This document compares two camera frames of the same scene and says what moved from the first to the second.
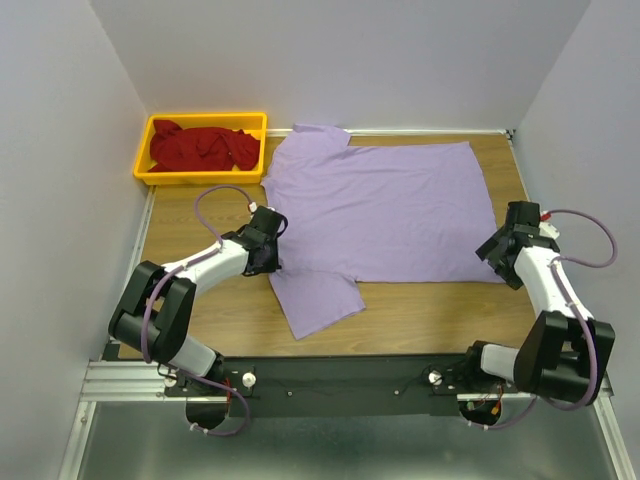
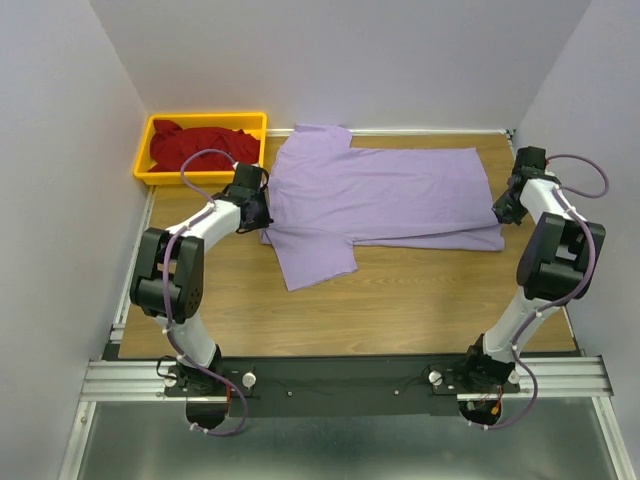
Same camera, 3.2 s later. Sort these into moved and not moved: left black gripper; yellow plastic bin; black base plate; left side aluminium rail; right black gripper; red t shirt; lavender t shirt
Moved: left black gripper; lavender t shirt; right black gripper
Not moved: left side aluminium rail; red t shirt; black base plate; yellow plastic bin
